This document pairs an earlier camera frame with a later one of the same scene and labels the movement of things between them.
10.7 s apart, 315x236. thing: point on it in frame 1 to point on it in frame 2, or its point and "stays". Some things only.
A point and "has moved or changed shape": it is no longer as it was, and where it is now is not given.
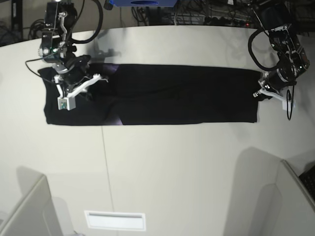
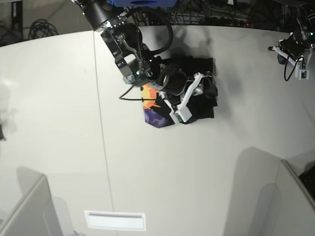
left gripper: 72,70 to 174,80
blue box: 144,3 stays
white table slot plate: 116,220 stays
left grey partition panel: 37,216 stays
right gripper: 275,79 to 293,47
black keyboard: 308,178 stays
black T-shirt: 142,95 has moved or changed shape
